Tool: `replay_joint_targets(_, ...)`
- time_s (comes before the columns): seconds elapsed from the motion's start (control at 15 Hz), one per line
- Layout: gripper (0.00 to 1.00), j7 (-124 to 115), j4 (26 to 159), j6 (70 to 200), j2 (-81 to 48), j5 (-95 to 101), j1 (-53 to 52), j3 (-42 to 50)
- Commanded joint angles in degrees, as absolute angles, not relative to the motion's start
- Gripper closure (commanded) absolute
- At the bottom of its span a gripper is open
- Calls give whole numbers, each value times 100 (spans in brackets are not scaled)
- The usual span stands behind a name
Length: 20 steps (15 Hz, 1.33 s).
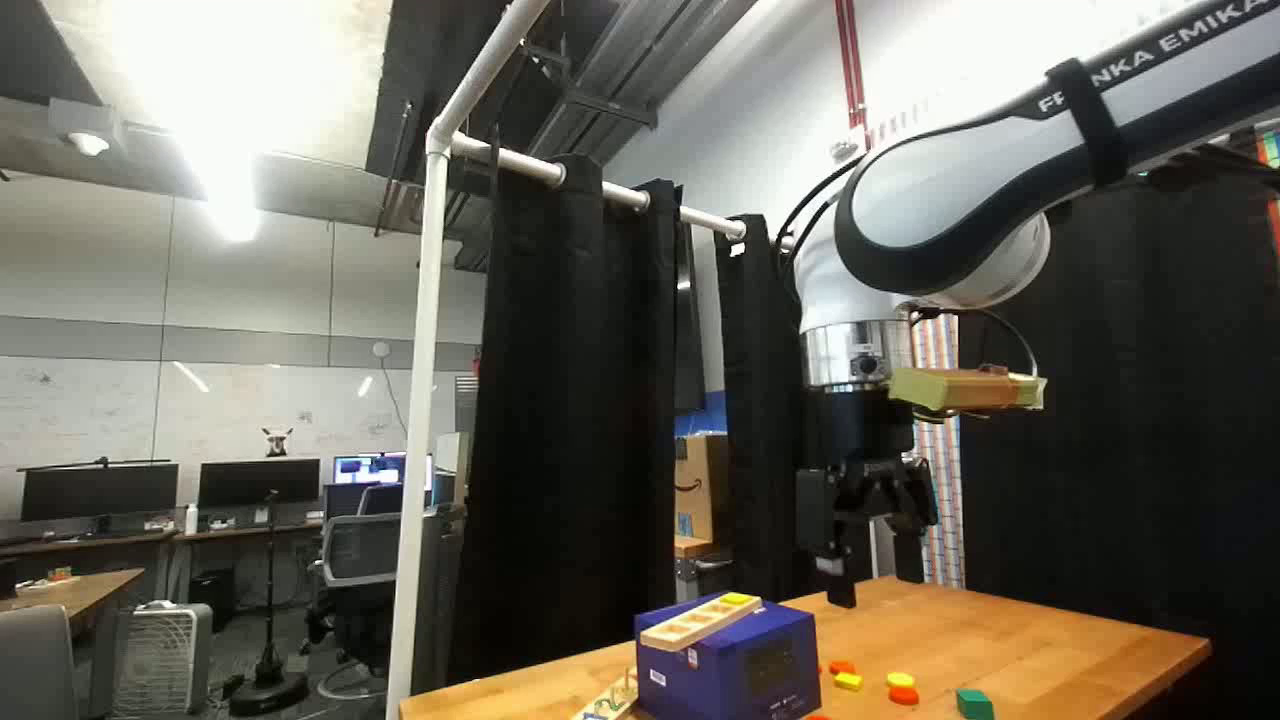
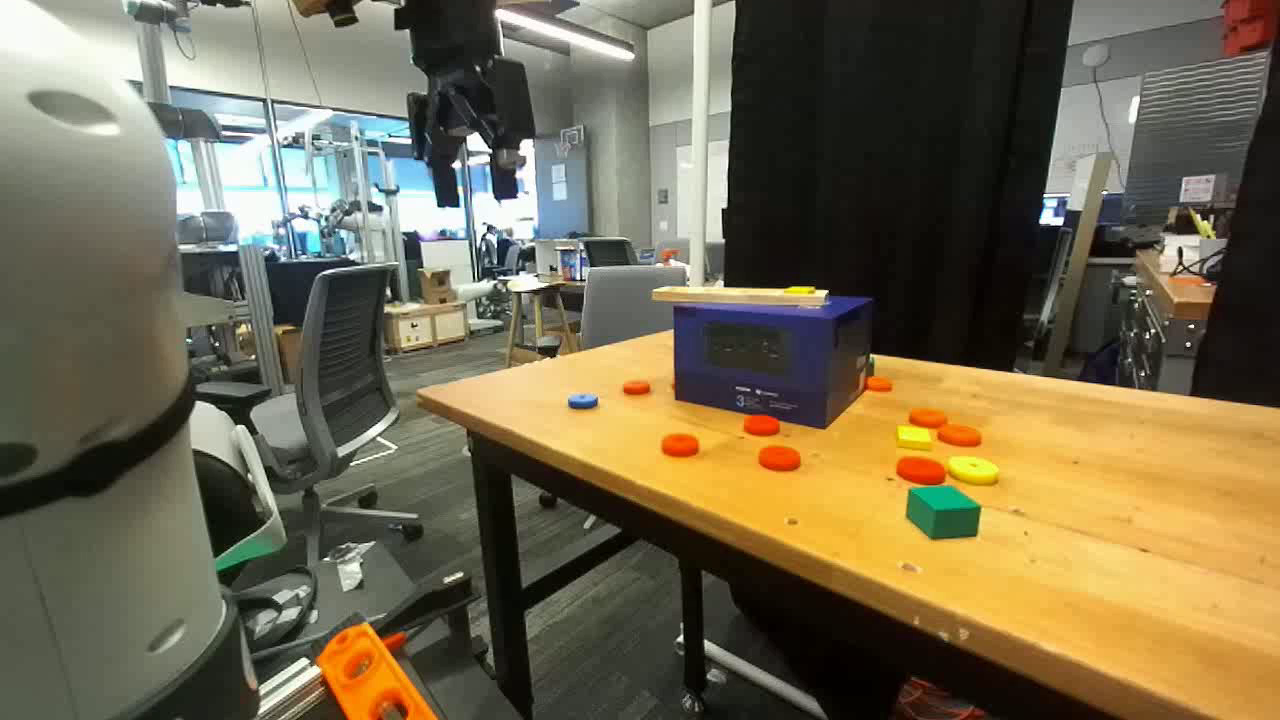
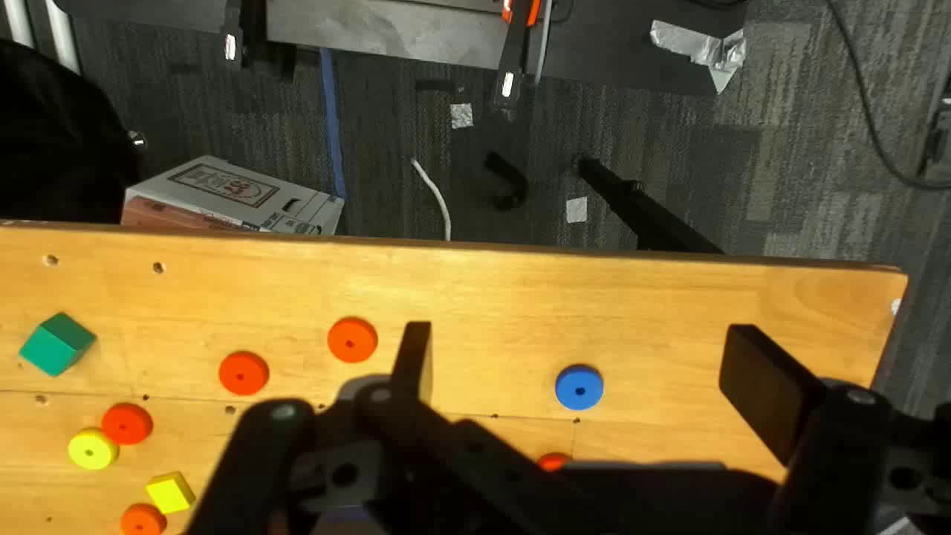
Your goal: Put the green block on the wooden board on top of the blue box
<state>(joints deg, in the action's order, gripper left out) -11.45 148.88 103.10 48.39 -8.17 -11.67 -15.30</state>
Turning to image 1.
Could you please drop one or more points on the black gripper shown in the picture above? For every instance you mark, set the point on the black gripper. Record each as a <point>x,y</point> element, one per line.
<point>860,427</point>

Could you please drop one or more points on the green block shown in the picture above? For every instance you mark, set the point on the green block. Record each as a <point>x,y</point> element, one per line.
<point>972,703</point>

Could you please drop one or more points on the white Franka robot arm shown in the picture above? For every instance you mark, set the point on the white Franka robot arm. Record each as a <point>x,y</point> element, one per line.
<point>932,213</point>

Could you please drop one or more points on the yellow block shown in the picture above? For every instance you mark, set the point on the yellow block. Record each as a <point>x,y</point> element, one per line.
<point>849,682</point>

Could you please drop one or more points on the cardboard box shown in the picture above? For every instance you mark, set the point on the cardboard box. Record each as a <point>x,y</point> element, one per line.
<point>696,493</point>

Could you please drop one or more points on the wooden board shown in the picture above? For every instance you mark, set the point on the wooden board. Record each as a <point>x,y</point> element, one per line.
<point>700,621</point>

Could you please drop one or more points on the blue box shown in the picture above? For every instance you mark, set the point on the blue box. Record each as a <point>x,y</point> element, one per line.
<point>727,672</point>

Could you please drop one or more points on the light patterned board piece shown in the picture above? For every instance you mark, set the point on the light patterned board piece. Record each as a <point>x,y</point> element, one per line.
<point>607,703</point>

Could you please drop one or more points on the white box fan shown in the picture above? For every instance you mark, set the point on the white box fan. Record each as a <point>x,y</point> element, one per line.
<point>160,657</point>

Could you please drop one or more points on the orange disc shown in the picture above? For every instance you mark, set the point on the orange disc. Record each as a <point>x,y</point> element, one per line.
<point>840,666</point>
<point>906,696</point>

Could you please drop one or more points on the yellow disc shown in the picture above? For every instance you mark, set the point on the yellow disc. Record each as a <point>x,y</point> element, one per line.
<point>901,682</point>

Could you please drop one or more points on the black curtain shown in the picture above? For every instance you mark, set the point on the black curtain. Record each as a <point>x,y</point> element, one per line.
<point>573,402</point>
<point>766,402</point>
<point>1133,402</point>

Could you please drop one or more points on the blue bin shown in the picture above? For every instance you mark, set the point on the blue bin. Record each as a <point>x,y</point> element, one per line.
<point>700,423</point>

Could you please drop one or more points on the lit computer monitor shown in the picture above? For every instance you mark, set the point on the lit computer monitor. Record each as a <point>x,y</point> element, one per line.
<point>365,471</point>

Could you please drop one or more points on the mesh office chair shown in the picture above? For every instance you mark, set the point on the mesh office chair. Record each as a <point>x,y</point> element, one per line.
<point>358,555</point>

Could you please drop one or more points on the small dark figurine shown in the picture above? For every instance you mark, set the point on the small dark figurine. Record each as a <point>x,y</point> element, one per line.
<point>276,441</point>

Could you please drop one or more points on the dark computer monitor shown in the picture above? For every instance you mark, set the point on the dark computer monitor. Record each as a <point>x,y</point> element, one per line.
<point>261,481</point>
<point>98,490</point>

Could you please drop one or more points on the black floor stand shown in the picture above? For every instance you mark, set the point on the black floor stand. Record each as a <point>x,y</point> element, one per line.
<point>266,690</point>

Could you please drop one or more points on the bright ceiling light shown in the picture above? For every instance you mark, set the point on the bright ceiling light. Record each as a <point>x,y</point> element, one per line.
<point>225,187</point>

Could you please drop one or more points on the long office desk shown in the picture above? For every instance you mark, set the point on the long office desk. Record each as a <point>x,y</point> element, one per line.
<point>92,543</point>

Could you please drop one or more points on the wooden office table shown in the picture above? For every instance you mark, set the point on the wooden office table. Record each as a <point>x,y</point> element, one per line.
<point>64,592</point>

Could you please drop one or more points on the grey chair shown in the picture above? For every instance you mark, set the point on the grey chair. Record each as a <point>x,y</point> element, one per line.
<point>34,662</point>

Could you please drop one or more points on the small ceiling lamp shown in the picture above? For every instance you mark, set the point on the small ceiling lamp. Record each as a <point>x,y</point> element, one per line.
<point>85,141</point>

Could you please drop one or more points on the colourful striped wall panel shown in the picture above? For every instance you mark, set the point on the colourful striped wall panel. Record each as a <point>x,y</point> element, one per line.
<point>937,455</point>

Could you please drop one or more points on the white wall alarm box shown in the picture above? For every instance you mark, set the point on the white wall alarm box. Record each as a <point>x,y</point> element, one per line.
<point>847,144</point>

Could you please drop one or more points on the white pipe curtain frame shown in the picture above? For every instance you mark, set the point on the white pipe curtain frame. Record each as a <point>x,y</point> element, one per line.
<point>429,402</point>

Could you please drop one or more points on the red wall pipe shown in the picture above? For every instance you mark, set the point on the red wall pipe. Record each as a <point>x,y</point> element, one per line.
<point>849,53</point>

